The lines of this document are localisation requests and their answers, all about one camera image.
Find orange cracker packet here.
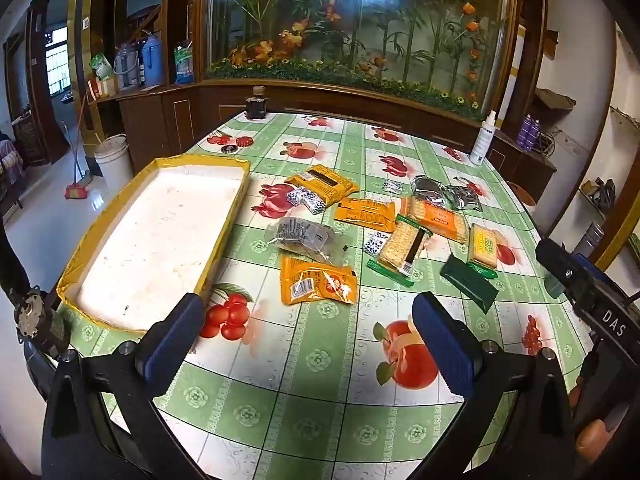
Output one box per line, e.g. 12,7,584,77
400,196,471,243

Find green white bag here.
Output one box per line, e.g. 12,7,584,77
89,53,115,82

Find white plastic bucket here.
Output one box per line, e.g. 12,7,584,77
93,133,135,192

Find black-striped green cracker packet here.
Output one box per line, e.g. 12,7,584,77
366,214,433,288

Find dark shelf clutter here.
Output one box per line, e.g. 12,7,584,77
582,177,617,211

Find glass artificial flower display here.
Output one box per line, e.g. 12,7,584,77
197,0,521,121

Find yellow green cracker packet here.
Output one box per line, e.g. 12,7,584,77
467,223,500,281

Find brown wooden cabinet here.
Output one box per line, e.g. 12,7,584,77
90,79,558,201

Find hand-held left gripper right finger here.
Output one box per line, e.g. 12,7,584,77
400,291,578,480

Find large orange packet black label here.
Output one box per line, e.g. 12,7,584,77
285,164,361,208

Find dark green snack box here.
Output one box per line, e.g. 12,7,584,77
440,254,500,315

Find blue thermos jug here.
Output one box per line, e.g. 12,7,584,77
139,32,165,87

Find orange snack packet with picture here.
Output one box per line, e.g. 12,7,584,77
280,255,360,307

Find black clamp device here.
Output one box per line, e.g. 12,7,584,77
12,285,73,361

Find clear packet of dark snacks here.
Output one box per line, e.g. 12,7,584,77
264,216,351,265

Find brown round stool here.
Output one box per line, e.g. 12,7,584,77
505,181,537,208

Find yellow-edged white tray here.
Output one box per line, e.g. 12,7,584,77
56,156,251,333

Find dark glass jar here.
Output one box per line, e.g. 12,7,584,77
244,86,270,121

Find green fruit print tablecloth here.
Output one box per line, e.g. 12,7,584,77
65,110,596,480

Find red yellow box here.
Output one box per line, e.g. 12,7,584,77
86,77,118,101

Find gold trimmed pillar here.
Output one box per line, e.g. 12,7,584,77
67,0,108,146

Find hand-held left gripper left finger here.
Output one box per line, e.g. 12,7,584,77
42,292,221,480

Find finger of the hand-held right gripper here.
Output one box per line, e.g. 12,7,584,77
574,253,626,301
536,239,583,293

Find cardboard pieces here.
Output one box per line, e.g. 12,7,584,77
535,87,576,111

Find grey thermos jug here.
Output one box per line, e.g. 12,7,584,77
113,42,141,88

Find metal can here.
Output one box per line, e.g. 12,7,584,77
570,222,606,261

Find red broom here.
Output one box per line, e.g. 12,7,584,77
64,92,93,202

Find plain orange snack packet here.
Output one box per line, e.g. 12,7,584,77
333,196,397,233

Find white spray bottle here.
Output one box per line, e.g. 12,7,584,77
469,110,498,167

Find person's right hand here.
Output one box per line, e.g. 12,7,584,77
567,380,616,458

